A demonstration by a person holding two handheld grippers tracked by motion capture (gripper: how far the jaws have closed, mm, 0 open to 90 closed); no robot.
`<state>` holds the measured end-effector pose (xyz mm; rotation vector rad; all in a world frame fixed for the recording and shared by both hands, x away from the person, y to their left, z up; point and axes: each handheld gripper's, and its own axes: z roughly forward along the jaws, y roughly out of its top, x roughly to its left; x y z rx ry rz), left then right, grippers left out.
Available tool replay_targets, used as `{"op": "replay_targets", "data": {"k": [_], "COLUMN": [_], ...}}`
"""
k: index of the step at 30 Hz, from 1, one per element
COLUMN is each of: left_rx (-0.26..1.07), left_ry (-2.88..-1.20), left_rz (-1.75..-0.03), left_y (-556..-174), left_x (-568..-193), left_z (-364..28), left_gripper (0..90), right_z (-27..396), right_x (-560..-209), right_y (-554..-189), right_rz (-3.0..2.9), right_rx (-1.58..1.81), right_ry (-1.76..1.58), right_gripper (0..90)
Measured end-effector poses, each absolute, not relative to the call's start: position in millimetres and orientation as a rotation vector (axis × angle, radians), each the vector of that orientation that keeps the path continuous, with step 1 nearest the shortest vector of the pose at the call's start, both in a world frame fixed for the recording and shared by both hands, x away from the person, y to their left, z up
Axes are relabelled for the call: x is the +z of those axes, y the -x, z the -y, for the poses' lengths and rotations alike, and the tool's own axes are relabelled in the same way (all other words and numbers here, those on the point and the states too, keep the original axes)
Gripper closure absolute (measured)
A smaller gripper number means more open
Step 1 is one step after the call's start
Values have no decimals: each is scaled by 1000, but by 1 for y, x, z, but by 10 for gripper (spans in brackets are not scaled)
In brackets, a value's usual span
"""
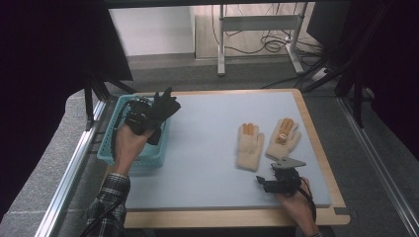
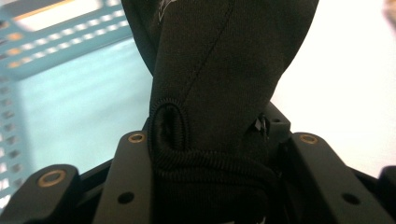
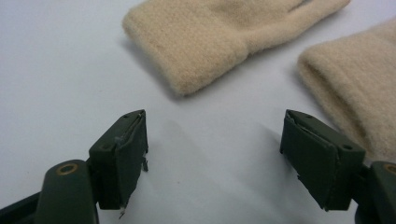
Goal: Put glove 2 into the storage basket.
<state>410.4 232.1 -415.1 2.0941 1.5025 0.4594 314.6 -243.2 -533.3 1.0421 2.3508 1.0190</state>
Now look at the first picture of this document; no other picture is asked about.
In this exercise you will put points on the black tripod stand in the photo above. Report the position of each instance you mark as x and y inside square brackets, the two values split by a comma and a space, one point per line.
[89, 105]

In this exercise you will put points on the aluminium rail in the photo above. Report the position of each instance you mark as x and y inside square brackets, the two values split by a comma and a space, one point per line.
[72, 174]
[378, 164]

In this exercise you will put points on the person's right hand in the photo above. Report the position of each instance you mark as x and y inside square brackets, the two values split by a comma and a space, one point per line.
[298, 207]

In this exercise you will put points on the black metal stand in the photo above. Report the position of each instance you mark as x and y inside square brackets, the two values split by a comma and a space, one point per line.
[357, 98]

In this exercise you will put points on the beige glove with orange patch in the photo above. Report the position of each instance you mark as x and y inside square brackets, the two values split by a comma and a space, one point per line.
[283, 144]

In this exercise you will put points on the white metal desk frame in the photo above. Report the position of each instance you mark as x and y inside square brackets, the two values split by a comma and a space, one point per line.
[260, 23]

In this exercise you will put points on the person's left hand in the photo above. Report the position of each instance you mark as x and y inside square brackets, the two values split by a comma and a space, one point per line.
[126, 148]

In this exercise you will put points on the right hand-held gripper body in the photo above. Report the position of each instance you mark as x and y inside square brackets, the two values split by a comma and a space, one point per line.
[288, 181]

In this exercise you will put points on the white power strip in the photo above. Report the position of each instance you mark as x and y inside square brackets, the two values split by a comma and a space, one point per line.
[320, 74]

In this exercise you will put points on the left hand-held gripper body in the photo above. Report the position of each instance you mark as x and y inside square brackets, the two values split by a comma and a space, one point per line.
[140, 117]

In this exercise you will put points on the beige glove with orange fingertips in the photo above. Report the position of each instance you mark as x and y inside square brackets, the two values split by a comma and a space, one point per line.
[249, 148]

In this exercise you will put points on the turquoise plastic basket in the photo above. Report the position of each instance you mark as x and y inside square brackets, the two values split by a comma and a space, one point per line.
[153, 154]

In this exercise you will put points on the dark curtain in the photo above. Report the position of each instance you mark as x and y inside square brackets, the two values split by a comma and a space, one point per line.
[395, 65]
[42, 82]

